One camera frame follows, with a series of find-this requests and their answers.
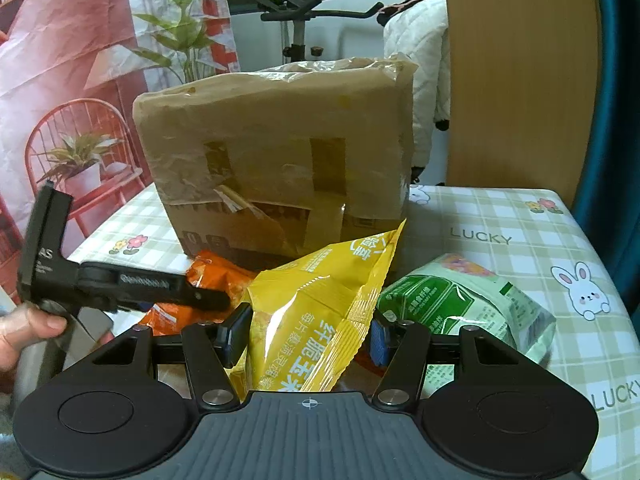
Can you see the black exercise bike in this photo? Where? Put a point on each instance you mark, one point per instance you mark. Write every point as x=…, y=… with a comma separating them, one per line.
x=292, y=25

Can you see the orange snack packet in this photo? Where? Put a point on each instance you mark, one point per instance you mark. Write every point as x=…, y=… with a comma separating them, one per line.
x=210, y=272

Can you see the white quilted blanket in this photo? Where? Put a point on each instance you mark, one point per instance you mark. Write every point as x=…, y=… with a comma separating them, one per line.
x=415, y=35

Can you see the teal curtain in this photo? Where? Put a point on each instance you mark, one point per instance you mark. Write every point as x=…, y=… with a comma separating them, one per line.
x=620, y=110

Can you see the plastic-lined cardboard box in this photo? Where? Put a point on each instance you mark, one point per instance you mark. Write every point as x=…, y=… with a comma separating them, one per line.
x=270, y=135

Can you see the green snack packet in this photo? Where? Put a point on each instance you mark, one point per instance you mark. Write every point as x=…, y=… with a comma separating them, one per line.
x=450, y=300

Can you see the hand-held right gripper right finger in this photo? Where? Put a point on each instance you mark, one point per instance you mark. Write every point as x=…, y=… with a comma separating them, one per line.
x=378, y=342

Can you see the wooden board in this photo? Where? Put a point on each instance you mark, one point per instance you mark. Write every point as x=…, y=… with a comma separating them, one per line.
x=520, y=85

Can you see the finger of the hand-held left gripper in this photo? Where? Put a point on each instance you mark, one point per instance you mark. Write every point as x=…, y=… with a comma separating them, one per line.
x=150, y=280

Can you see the person's left hand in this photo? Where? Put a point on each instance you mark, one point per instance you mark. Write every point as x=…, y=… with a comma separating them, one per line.
x=30, y=325

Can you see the yellow snack packet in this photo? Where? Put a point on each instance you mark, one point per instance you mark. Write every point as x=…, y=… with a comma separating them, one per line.
x=310, y=300

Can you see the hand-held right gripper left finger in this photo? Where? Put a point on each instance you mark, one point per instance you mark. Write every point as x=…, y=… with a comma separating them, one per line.
x=235, y=337

